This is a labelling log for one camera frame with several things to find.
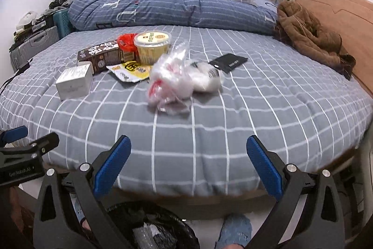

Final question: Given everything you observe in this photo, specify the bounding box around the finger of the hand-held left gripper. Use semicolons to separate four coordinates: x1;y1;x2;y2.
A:
0;126;29;145
17;132;60;161

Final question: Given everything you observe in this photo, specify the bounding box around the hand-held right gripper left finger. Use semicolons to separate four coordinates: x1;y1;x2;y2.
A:
33;135;137;249

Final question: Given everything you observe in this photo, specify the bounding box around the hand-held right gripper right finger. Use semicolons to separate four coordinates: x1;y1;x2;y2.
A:
246;135;347;249

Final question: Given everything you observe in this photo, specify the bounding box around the small white box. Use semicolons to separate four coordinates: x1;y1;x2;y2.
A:
55;62;94;101

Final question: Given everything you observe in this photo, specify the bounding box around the clear plastic bag red print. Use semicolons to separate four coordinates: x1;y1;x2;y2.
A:
146;42;196;117

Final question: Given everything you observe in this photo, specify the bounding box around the brown printed carton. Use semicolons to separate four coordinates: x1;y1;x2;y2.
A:
76;40;137;74

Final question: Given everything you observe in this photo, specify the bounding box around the white plastic packet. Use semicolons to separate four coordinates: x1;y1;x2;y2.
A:
191;60;225;92

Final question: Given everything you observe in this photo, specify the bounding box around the black sachet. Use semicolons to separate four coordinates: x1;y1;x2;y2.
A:
208;53;249;74

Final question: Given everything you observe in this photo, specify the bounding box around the yellow lidded yogurt cup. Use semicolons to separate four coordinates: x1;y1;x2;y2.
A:
133;31;172;66

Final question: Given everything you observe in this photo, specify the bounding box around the blue slipper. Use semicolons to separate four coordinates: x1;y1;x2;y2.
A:
71;196;91;232
216;214;252;249

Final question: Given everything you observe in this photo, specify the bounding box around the black power adapter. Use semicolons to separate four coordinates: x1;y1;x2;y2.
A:
16;61;31;74

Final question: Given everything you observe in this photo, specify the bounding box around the bed with grey checked sheet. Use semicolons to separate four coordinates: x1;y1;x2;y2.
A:
0;24;373;197

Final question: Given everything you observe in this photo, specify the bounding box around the grey suitcase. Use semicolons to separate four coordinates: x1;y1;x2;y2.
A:
10;26;60;71

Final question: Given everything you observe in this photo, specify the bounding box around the yellow snack packet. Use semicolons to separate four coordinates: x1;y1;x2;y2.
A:
106;60;152;83

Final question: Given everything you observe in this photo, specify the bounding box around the white rounded object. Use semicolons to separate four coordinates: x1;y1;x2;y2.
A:
19;11;38;28

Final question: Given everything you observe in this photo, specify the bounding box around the teal suitcase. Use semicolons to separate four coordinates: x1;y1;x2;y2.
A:
54;8;75;38

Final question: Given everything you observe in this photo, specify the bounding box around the black clutter pile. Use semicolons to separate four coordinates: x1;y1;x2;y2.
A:
48;0;72;10

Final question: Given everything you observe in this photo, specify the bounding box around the brown fleece jacket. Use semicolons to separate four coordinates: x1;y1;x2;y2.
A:
275;0;356;80

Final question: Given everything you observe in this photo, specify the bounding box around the blue striped duvet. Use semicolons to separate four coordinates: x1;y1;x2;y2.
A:
68;0;282;35

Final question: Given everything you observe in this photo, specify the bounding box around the wooden headboard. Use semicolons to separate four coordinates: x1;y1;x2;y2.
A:
296;0;373;98

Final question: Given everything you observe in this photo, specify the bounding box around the black cable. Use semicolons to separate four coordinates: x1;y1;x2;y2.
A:
0;71;18;95

